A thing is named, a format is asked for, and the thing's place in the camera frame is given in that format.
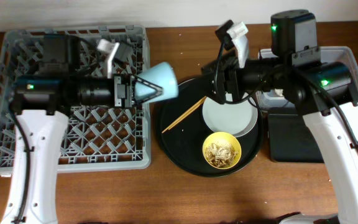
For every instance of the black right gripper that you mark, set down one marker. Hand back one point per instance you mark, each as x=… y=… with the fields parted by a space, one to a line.
x=229 y=70

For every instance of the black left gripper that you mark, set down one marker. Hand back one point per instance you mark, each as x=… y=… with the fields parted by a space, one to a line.
x=123 y=86

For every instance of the light blue plastic cup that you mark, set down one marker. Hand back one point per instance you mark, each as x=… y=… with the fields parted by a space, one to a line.
x=161 y=75

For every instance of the yellow bowl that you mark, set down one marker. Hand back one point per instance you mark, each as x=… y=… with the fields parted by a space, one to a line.
x=223 y=138

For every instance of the food scraps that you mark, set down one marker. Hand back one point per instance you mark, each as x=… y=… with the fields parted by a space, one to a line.
x=220 y=156

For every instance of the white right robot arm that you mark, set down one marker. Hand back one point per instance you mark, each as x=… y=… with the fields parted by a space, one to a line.
x=325 y=95

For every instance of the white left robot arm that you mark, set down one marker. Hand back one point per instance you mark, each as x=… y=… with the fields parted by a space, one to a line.
x=40 y=109

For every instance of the clear plastic waste bin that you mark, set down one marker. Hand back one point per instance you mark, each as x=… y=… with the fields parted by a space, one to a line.
x=343 y=54

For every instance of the grey plastic dishwasher rack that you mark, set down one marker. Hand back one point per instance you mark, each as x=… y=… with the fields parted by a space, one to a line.
x=97 y=138

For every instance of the wooden chopstick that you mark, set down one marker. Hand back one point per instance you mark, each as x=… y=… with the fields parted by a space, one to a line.
x=186 y=115
x=183 y=115

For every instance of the white round plate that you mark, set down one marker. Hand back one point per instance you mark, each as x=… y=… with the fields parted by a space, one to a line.
x=237 y=120

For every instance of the crumpled white tissue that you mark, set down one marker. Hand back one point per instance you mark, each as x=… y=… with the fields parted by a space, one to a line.
x=279 y=92

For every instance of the round black tray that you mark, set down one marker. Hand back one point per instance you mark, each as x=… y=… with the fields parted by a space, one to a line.
x=183 y=144

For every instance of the black rectangular tray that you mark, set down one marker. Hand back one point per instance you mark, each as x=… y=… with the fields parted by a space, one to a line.
x=289 y=138

